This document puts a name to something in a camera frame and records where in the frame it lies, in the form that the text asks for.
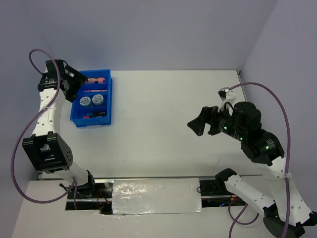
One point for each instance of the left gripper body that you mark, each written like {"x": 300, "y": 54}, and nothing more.
{"x": 71, "y": 81}

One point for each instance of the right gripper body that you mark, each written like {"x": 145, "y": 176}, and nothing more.
{"x": 217, "y": 119}

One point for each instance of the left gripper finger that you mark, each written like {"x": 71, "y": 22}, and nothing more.
{"x": 71, "y": 89}
{"x": 73, "y": 75}

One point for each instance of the blue slime jar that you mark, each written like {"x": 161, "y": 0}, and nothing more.
{"x": 85, "y": 101}
{"x": 98, "y": 100}

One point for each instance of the orange ballpoint pen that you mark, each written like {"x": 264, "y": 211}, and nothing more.
{"x": 95, "y": 91}

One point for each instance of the pink cap highlighter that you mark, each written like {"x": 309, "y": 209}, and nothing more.
{"x": 93, "y": 116}

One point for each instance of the pink cap bottle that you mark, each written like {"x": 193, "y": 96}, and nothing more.
{"x": 99, "y": 80}

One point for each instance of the blue cap highlighter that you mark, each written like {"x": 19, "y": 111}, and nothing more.
{"x": 98, "y": 113}

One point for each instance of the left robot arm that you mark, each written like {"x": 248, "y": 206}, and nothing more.
{"x": 45, "y": 148}

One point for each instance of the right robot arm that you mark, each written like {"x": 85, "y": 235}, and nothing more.
{"x": 285, "y": 206}

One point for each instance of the blue plastic divided tray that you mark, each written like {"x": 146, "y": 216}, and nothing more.
{"x": 78, "y": 112}

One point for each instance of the silver foil plate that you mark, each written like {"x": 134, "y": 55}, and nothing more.
{"x": 156, "y": 196}

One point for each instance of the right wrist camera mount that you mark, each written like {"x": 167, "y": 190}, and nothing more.
{"x": 227, "y": 96}

